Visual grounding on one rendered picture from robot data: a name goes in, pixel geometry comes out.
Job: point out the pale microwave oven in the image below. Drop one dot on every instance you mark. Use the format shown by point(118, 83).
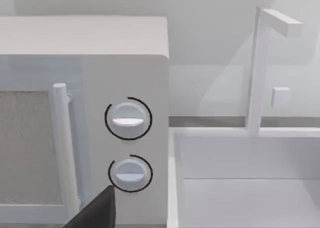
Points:
point(140, 70)

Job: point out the white sink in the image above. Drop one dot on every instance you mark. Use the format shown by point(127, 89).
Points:
point(245, 188)

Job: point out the large white microwave knob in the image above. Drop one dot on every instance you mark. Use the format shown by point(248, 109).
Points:
point(128, 118)

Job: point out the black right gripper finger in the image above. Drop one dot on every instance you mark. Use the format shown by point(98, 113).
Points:
point(100, 208)

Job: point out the microwave door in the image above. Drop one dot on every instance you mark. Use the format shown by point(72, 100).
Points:
point(37, 138)

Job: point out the tall white tap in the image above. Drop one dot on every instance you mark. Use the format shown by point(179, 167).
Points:
point(260, 70)

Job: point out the small white microwave knob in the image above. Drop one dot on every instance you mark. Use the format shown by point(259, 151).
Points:
point(129, 173)

